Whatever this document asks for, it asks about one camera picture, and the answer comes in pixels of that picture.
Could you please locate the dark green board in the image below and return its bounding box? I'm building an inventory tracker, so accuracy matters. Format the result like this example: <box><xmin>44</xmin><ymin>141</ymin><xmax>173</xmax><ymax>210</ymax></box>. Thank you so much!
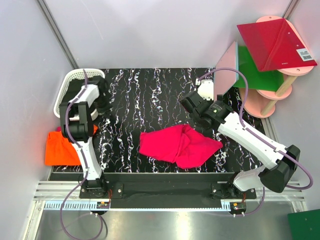
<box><xmin>287</xmin><ymin>209</ymin><xmax>320</xmax><ymax>240</ymax></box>

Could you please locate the red plastic sheet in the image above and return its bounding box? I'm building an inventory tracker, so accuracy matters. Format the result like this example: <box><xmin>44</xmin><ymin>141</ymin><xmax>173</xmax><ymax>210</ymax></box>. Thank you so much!
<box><xmin>237</xmin><ymin>18</ymin><xmax>317</xmax><ymax>72</ymax></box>

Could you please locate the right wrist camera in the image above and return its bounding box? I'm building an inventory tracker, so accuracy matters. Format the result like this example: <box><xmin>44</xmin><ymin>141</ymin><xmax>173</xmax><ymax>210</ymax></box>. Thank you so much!
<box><xmin>195</xmin><ymin>78</ymin><xmax>214</xmax><ymax>101</ymax></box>

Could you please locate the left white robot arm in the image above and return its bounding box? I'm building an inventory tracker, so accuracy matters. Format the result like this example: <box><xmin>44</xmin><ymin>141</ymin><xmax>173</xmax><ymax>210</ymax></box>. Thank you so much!
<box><xmin>56</xmin><ymin>75</ymin><xmax>110</xmax><ymax>198</ymax></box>

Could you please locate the white plastic laundry basket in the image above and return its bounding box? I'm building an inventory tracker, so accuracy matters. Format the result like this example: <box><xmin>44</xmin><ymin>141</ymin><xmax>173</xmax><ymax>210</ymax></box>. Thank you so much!
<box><xmin>53</xmin><ymin>68</ymin><xmax>105</xmax><ymax>121</ymax></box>

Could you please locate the green plastic sheet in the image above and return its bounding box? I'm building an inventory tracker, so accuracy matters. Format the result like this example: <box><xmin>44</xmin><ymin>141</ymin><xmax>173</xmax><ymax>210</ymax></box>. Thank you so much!
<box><xmin>238</xmin><ymin>46</ymin><xmax>284</xmax><ymax>92</ymax></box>

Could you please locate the magenta pink towel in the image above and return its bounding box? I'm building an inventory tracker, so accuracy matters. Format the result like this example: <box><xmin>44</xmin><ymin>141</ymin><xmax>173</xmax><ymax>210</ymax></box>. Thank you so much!
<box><xmin>139</xmin><ymin>124</ymin><xmax>223</xmax><ymax>169</ymax></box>

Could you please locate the pink board with teal edge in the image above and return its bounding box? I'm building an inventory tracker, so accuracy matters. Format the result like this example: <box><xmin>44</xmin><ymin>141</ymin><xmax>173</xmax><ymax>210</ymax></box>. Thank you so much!
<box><xmin>213</xmin><ymin>41</ymin><xmax>239</xmax><ymax>101</ymax></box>

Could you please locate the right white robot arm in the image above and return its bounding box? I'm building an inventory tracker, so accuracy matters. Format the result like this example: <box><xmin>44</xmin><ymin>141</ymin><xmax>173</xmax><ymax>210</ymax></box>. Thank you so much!
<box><xmin>179</xmin><ymin>91</ymin><xmax>301</xmax><ymax>199</ymax></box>

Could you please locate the pink wooden tiered shelf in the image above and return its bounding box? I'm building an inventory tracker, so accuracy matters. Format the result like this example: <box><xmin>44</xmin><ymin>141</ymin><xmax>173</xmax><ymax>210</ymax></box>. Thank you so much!
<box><xmin>233</xmin><ymin>15</ymin><xmax>317</xmax><ymax>118</ymax></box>

